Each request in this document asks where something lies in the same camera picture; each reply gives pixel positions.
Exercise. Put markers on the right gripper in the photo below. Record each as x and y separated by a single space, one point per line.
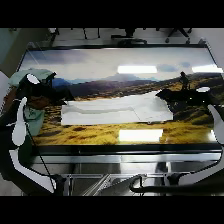
165 95

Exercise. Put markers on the white shirt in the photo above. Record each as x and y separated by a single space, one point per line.
116 108

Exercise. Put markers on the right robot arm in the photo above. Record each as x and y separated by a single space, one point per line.
217 121

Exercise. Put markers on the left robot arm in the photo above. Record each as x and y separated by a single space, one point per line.
19 128

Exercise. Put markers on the black office chair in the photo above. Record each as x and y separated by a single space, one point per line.
129 36
178 32

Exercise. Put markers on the pale green garment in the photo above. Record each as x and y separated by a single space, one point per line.
35 118

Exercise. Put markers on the silver frame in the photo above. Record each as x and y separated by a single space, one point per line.
100 158

